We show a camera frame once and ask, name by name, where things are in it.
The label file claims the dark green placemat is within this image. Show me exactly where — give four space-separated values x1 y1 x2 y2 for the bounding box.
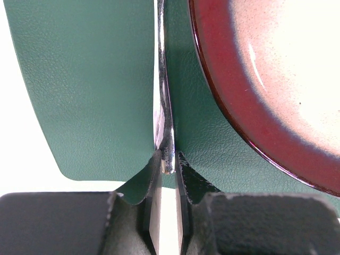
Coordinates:
3 1 339 206

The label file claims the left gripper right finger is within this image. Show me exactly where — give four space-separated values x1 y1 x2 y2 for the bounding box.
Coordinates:
175 152 339 254

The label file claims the silver fork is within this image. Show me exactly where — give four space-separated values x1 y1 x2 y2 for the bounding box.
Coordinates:
153 0 175 174

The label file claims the red rimmed beige plate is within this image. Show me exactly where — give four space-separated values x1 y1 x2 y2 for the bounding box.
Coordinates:
189 1 339 196

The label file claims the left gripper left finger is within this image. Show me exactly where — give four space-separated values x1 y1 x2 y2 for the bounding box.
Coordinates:
1 151 162 254

